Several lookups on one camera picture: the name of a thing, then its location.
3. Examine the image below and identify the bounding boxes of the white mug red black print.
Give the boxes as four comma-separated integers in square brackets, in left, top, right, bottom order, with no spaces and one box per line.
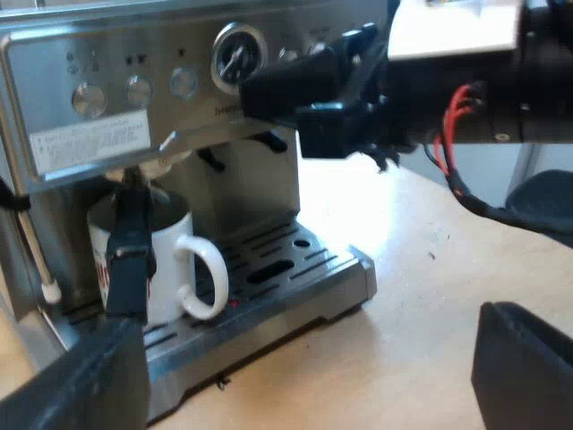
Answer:
[87,190,230,326]

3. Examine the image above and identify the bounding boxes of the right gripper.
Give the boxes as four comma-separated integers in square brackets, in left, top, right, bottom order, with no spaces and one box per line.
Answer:
[239,21,524,175]

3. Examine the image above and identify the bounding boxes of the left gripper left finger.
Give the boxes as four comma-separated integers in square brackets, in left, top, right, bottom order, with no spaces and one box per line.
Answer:
[0,318,150,430]

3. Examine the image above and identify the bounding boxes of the red and black cable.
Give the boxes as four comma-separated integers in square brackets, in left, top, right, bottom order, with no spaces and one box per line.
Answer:
[423,82,573,237]

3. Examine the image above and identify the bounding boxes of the white camera box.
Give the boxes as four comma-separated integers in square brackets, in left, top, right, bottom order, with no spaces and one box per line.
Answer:
[387,0,526,63]

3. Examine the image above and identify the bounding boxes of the steel espresso machine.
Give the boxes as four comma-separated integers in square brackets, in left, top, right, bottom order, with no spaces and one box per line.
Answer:
[0,0,390,425]

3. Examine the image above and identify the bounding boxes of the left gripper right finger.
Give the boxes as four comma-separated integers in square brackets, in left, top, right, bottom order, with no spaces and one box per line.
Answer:
[469,301,573,430]

